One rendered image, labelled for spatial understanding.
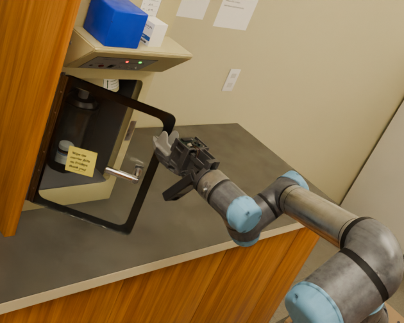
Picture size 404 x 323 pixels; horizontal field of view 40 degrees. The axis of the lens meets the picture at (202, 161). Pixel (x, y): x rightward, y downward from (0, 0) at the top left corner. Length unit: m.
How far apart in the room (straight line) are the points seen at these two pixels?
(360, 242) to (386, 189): 3.31
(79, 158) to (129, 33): 0.37
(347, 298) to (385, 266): 0.08
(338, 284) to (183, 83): 1.57
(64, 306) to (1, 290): 0.24
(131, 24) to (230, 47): 1.19
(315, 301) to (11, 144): 0.86
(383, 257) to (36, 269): 0.87
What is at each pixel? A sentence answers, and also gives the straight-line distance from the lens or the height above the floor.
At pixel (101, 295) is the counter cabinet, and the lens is 1.68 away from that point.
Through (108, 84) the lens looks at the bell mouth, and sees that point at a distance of 1.59.
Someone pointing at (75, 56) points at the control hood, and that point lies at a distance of 1.38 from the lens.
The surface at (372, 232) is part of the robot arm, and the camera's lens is 1.06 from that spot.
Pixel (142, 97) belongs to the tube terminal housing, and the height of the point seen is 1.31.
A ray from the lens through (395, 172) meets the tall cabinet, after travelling 4.29.
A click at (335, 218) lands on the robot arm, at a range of 1.15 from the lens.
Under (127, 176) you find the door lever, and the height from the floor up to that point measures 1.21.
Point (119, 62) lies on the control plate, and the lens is 1.44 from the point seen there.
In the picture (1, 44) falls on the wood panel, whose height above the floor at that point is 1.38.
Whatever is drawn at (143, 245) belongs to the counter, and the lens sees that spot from 1.70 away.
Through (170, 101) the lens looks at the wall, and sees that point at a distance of 2.42.
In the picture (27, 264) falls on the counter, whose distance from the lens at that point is 1.52.
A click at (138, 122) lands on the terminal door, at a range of 1.44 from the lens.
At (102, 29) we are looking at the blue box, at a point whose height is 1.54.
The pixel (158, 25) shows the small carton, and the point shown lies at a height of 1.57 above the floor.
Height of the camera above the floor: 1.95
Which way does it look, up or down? 26 degrees down
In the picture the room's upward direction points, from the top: 24 degrees clockwise
